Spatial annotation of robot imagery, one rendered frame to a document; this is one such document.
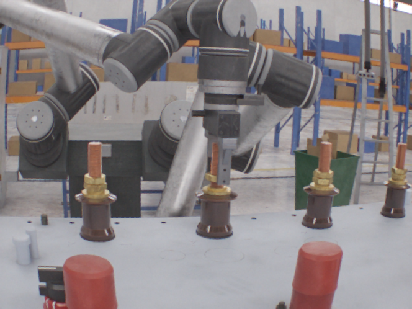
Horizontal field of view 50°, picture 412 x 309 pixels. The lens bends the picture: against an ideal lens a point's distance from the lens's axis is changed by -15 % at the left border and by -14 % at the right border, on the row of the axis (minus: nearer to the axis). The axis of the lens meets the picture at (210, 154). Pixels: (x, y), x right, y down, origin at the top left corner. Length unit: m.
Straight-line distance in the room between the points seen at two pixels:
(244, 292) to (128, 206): 2.47
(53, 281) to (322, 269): 0.40
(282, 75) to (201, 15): 0.50
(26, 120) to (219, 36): 1.37
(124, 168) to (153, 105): 3.21
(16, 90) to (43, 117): 6.56
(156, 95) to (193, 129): 4.43
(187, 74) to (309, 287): 8.46
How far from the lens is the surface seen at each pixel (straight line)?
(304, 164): 5.47
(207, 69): 1.03
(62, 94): 2.28
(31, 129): 2.20
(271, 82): 1.49
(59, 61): 2.07
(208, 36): 1.03
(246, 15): 1.05
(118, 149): 2.70
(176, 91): 5.92
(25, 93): 8.75
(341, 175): 5.42
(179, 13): 1.12
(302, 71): 1.51
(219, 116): 1.01
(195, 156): 1.45
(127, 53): 1.07
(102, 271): 0.60
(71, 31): 1.23
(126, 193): 3.26
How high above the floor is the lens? 1.75
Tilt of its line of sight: 11 degrees down
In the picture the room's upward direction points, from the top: 3 degrees clockwise
